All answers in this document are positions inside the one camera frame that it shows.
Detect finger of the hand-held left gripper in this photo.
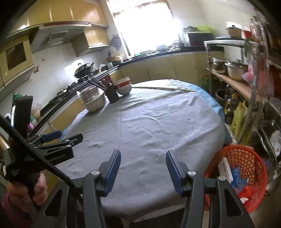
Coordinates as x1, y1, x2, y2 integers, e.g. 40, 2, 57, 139
41, 130, 62, 143
36, 133, 84, 152

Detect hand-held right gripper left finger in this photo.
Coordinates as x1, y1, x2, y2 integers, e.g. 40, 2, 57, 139
33, 150, 122, 228

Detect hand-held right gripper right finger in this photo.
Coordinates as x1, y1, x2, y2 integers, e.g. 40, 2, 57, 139
165, 150, 255, 228

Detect white blue cardboard box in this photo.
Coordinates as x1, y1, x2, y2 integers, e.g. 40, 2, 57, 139
218, 156, 234, 184

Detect blue plastic bag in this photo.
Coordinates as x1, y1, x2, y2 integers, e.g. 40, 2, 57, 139
229, 166, 249, 191

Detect orange plastic wrapper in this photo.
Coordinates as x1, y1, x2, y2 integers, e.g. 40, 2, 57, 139
238, 186, 256, 200

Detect red plastic mesh basket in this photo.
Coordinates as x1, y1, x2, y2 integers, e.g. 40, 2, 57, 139
203, 144, 268, 214

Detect person's left forearm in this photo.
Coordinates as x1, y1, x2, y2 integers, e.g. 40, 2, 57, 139
0, 193, 33, 228

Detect person's left hand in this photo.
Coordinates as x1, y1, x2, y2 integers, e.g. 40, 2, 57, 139
7, 175, 48, 213

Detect beige metal basin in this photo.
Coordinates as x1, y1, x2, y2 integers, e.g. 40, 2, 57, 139
83, 92, 106, 113

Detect plastic covered bowl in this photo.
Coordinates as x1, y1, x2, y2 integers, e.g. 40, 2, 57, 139
77, 86, 104, 103

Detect gas stove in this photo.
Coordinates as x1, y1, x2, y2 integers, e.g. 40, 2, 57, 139
47, 76, 106, 103

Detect grey tablecloth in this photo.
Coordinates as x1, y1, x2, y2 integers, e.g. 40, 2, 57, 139
54, 79, 226, 222

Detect black chopstick holder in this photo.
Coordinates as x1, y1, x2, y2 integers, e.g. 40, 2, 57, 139
105, 86, 120, 103

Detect yellow upper cabinets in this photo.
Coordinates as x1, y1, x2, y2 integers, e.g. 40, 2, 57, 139
0, 0, 110, 88

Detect yellow cabinets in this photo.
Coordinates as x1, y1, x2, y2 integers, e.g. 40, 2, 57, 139
0, 0, 110, 88
28, 51, 209, 182

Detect black wok with lid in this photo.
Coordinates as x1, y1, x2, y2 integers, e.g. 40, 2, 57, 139
74, 62, 95, 78

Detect stacked white red bowls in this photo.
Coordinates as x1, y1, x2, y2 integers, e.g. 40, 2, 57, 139
113, 76, 132, 96

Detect blue table cover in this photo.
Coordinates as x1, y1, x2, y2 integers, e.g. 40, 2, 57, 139
188, 84, 231, 143

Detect yellow plastic bag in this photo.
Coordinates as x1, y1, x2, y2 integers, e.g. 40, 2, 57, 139
232, 102, 249, 145

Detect long wooden stick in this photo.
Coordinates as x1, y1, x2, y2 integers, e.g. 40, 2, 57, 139
131, 86, 197, 93

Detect cooking oil bottle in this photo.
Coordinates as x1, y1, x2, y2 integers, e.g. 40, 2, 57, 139
224, 84, 239, 124

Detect range hood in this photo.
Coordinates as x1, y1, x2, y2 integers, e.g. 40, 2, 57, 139
30, 21, 93, 53

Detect white plastic bag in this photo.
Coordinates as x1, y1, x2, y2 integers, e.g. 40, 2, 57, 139
269, 130, 281, 157

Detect small blue fan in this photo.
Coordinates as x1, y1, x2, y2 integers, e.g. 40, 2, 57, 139
110, 36, 121, 49

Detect yellow lower cabinets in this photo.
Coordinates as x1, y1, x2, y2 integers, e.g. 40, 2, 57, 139
28, 51, 209, 182

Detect small steel pot with lid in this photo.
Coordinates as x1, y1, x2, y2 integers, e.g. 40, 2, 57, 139
207, 58, 227, 74

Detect metal shelf rack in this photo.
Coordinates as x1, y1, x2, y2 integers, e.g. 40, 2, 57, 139
203, 21, 281, 167

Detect large steel pot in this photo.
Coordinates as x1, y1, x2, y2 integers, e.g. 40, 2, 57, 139
224, 60, 249, 81

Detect red plastic bag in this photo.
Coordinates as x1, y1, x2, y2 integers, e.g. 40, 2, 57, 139
242, 63, 257, 83

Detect kitchen window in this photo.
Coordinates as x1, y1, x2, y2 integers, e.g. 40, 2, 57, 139
106, 0, 184, 58

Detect black microwave oven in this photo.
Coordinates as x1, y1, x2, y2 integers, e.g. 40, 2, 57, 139
187, 32, 215, 47

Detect brown pot with lid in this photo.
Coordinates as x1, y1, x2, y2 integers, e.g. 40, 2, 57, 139
226, 25, 243, 39

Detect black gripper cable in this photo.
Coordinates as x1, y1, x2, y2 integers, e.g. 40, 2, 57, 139
0, 114, 85, 205

